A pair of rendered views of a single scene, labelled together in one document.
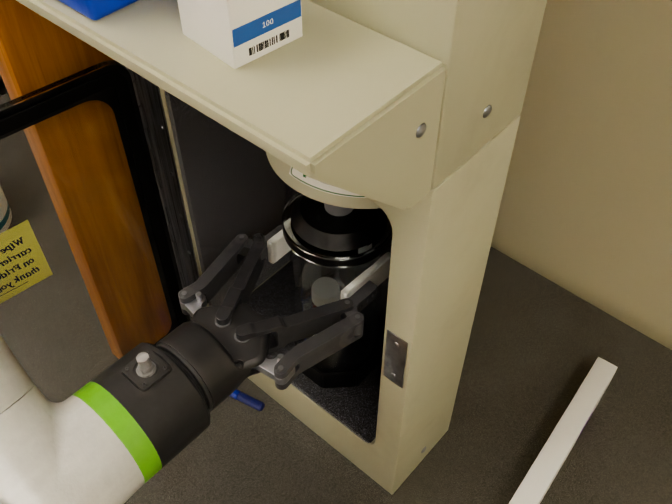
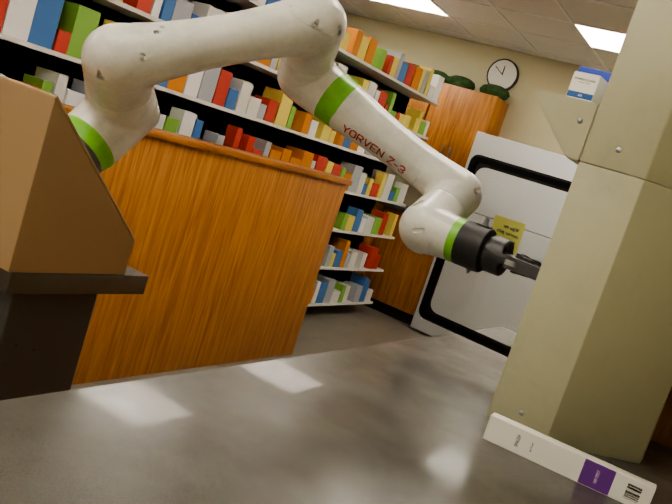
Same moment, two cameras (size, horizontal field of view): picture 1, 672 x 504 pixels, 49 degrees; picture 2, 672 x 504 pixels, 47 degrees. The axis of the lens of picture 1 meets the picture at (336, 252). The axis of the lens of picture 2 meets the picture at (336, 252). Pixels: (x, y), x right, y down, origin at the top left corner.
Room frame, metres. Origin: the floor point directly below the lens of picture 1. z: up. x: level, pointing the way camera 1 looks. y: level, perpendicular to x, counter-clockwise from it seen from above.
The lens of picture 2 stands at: (-0.28, -1.28, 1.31)
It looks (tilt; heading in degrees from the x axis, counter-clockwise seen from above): 7 degrees down; 77
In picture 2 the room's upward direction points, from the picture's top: 18 degrees clockwise
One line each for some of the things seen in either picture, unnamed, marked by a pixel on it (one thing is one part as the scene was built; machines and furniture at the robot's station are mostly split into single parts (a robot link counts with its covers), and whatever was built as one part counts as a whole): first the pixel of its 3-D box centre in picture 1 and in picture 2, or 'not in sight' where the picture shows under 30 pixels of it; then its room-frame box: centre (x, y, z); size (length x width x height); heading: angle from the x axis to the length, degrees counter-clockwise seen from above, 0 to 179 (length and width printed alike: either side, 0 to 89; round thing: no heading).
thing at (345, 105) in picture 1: (194, 73); (577, 139); (0.42, 0.09, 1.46); 0.32 x 0.11 x 0.10; 49
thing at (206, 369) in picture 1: (219, 348); (509, 260); (0.37, 0.10, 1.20); 0.09 x 0.08 x 0.07; 139
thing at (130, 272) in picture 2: not in sight; (32, 255); (-0.50, 0.28, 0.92); 0.32 x 0.32 x 0.04; 47
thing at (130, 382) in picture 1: (152, 399); (476, 245); (0.32, 0.15, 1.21); 0.09 x 0.06 x 0.12; 49
